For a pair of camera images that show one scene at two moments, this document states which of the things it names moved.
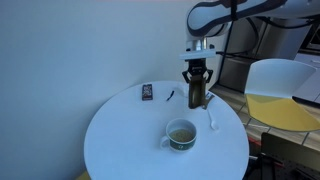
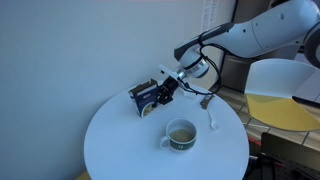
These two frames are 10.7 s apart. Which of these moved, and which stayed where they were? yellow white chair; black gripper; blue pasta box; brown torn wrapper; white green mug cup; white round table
Moved: black gripper; blue pasta box
Stayed: white green mug cup; brown torn wrapper; yellow white chair; white round table
